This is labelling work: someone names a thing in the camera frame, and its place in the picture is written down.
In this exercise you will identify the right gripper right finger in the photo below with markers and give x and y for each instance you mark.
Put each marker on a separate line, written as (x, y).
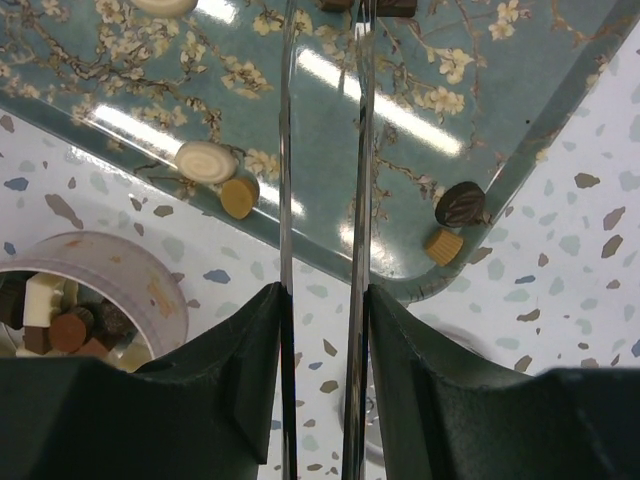
(447, 413)

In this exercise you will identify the white oval chocolate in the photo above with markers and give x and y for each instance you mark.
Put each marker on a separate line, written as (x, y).
(165, 8)

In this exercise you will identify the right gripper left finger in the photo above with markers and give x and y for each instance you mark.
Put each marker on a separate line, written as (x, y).
(202, 411)

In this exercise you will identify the floral teal tray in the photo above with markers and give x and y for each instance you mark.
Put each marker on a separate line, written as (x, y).
(465, 91)

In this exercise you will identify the brown chocolate piece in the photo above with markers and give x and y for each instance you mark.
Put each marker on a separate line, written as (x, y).
(71, 330)

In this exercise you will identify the caramel round chocolate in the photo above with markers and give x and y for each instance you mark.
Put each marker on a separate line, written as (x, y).
(239, 196)

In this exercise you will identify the small white chocolate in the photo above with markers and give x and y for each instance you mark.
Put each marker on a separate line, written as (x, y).
(43, 299)

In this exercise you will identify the round metal tin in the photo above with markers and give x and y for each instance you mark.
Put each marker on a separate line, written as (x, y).
(101, 267)

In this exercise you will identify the metal tweezers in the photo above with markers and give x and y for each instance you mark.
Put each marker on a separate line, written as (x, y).
(327, 153)

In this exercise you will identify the white round chocolate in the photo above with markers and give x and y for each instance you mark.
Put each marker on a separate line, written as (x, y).
(205, 163)

